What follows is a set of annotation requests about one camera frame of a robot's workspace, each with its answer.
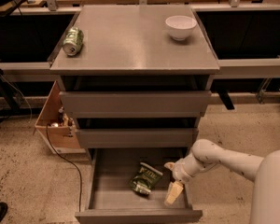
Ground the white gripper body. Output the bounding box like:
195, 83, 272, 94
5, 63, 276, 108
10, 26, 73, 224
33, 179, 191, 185
172, 156, 203, 184

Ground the green jalapeno chip bag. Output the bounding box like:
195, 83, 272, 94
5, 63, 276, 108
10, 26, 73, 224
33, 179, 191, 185
130, 162, 163, 196

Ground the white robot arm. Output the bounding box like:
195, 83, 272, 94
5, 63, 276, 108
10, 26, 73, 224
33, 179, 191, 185
164, 139, 280, 224

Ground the grey middle drawer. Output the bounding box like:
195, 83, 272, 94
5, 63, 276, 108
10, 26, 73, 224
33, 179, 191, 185
76, 118, 198, 148

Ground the open grey bottom drawer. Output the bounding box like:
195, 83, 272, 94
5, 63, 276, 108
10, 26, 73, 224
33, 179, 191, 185
76, 148, 203, 224

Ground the grey top drawer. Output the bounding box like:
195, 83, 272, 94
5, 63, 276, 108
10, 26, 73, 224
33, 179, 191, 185
59, 91, 211, 118

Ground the grey drawer cabinet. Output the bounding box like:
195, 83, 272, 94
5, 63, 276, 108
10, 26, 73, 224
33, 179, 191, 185
47, 5, 221, 224

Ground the wooden box on floor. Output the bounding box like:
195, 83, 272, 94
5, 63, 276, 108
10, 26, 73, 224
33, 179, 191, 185
35, 82, 84, 154

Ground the white ceramic bowl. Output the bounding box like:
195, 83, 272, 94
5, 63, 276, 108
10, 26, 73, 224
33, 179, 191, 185
165, 15, 197, 41

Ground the green soda can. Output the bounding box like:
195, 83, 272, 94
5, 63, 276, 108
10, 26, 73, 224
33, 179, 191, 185
63, 27, 84, 56

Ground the black floor cable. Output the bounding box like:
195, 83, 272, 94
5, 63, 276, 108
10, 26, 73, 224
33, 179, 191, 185
45, 123, 84, 213

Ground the grey metal rail frame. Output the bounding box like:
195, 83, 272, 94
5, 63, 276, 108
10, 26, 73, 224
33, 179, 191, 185
0, 58, 280, 82

